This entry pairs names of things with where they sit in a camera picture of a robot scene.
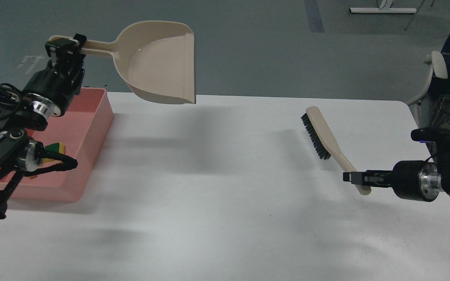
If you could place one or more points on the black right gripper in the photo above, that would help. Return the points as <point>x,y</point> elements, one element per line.
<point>412,180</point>

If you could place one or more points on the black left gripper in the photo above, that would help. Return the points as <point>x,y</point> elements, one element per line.
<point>51,91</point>

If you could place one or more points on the beige hand brush black bristles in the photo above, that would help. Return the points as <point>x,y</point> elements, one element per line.
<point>324,141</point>

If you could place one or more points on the beige plastic dustpan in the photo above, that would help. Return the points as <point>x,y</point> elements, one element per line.
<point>156,59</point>

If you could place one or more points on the yellow green sponge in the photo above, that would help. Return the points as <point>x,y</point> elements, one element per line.
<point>58,147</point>

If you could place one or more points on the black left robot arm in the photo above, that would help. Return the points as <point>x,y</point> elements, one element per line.
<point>20,153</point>

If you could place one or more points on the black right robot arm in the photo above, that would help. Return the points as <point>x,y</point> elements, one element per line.
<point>440,139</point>

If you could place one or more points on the pink plastic bin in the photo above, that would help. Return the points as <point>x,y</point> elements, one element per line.
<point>82,131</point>

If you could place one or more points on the white table leg base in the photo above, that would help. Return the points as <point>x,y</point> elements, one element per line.
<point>385,7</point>

